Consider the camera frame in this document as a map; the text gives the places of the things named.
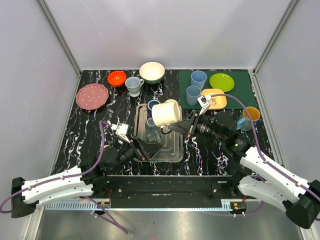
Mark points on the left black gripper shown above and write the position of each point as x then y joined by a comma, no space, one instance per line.
137,149

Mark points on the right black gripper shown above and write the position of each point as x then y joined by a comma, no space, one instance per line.
184,126

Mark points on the grey blue mug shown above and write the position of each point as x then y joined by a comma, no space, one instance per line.
153,132

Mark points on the cream white mug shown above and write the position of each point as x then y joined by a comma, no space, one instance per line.
166,113

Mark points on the blue butterfly mug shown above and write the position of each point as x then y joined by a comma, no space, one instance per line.
248,116

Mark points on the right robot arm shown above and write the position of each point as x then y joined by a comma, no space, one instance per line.
297,197

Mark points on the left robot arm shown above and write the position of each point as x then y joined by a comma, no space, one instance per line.
89,179

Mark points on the dark blue mug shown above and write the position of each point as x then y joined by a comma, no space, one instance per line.
151,104

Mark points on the silver metal tray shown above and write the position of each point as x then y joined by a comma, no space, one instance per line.
172,144

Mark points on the blue plastic tumbler front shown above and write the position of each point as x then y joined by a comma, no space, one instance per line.
193,92

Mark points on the blue plastic tumbler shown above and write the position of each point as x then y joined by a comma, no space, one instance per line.
193,92
198,78

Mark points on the yellow square plate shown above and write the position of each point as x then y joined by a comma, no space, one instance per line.
218,102

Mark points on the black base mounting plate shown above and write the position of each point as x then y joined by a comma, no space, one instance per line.
165,192

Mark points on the blue plastic tumbler rear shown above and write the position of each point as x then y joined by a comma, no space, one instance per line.
198,78

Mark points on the lime green plate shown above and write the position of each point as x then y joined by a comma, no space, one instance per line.
222,81

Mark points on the large white bowl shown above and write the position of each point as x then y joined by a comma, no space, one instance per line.
152,72

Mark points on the light blue footed cup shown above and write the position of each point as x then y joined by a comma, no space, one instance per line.
133,85

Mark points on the orange red bowl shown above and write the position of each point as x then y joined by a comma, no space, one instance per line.
117,78

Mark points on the pink dotted plate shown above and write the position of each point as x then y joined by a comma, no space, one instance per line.
92,96

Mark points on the grey slotted cable duct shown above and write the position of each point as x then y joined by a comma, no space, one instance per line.
73,205

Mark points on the right aluminium frame post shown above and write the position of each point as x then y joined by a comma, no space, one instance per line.
276,33

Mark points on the aluminium frame post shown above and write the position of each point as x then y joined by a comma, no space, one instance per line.
58,34
276,33

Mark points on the left aluminium frame post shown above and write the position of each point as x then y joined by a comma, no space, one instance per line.
58,34

